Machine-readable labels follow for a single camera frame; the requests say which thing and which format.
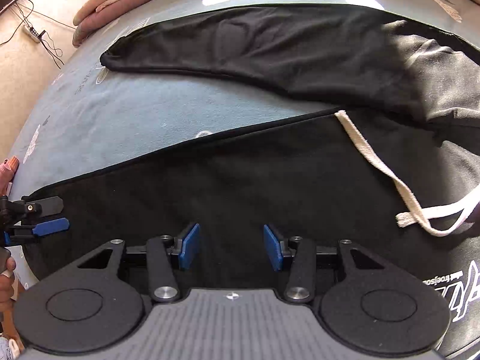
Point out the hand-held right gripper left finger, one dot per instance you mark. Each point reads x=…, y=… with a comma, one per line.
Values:
x=189, y=245

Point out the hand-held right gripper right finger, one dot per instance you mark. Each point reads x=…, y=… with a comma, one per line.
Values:
x=273, y=247

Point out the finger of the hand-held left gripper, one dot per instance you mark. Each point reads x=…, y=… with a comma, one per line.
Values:
x=48, y=227
x=45, y=206

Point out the person's left hand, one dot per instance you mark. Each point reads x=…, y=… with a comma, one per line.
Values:
x=5, y=288

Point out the blue floral bed sheet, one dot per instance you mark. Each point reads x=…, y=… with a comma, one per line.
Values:
x=150, y=108

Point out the white power strip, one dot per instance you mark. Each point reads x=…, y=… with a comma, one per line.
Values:
x=33, y=33

